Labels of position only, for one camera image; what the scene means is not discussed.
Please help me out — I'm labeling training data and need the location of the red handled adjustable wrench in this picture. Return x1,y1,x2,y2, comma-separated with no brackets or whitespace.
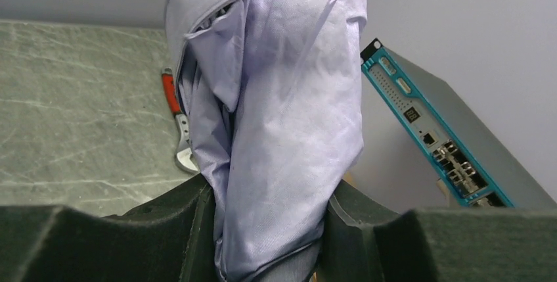
161,67,199,174

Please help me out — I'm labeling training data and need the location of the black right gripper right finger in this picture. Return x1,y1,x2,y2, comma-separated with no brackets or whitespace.
319,181,556,281

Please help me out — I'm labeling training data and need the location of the purple folding umbrella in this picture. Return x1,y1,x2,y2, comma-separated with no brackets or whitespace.
164,0,367,281

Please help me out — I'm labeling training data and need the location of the wooden base board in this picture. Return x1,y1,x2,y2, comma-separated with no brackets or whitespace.
343,172,355,187

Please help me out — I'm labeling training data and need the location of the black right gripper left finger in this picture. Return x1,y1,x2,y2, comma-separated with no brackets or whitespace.
1,176,217,281

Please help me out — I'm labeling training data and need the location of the grey network switch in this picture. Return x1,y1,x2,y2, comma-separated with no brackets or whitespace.
360,39,556,209

